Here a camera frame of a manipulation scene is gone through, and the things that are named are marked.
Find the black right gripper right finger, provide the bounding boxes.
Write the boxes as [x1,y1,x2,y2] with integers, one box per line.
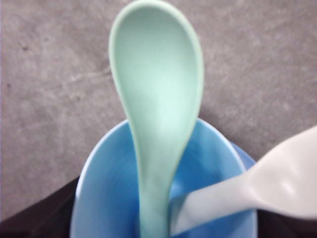
[257,210,317,238]

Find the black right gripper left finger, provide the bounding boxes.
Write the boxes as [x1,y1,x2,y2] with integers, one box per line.
[0,178,79,238]

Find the white plastic fork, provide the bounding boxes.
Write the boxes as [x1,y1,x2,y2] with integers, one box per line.
[170,127,317,236]

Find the light blue plastic cup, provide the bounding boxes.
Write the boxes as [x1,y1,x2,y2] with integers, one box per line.
[70,119,246,238]

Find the mint green plastic spoon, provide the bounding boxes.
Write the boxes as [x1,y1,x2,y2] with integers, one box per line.
[109,0,204,238]

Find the blue plastic plate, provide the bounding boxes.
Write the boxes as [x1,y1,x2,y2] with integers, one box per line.
[231,142,256,170]

